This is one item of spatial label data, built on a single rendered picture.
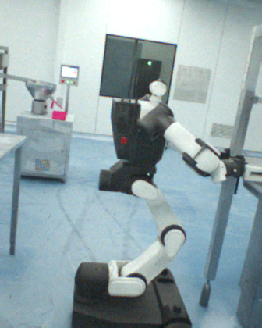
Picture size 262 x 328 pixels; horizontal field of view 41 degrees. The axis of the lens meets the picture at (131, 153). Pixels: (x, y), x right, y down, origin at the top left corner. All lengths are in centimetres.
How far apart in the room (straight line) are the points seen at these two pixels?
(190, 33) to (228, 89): 135
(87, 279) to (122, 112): 93
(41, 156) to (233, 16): 482
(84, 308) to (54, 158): 245
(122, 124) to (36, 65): 532
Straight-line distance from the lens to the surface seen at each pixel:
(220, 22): 739
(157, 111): 155
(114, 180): 179
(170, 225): 195
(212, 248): 233
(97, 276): 204
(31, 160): 424
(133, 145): 170
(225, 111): 750
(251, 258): 232
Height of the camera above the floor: 144
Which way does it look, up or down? 13 degrees down
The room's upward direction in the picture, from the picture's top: 8 degrees clockwise
